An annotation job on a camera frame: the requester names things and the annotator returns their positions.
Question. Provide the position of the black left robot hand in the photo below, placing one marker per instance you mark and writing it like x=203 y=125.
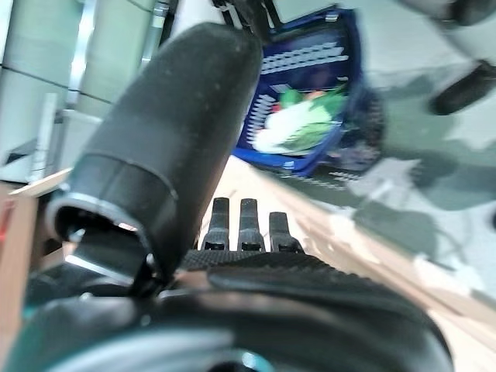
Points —
x=162 y=135

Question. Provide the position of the napa cabbage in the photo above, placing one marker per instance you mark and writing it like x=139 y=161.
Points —
x=294 y=124

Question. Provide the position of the blue plastic shopping basket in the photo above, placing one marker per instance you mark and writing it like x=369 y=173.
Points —
x=310 y=58

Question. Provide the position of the green leaf lettuce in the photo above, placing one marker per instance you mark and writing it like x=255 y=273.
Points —
x=292 y=97

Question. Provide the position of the wide slatted wooden crate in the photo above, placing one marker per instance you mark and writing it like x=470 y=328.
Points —
x=348 y=240

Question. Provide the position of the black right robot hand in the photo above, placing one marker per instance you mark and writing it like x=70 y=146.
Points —
x=368 y=131

